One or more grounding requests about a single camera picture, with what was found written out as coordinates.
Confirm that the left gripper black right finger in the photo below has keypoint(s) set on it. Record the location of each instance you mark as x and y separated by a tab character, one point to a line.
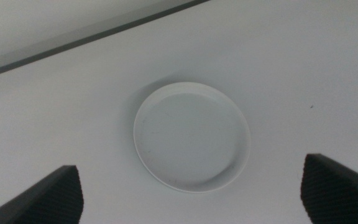
337	196

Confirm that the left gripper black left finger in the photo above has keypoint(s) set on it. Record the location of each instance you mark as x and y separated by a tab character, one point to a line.
51	199

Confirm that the white shallow bowl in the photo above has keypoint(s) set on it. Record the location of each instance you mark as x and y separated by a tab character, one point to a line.
191	137

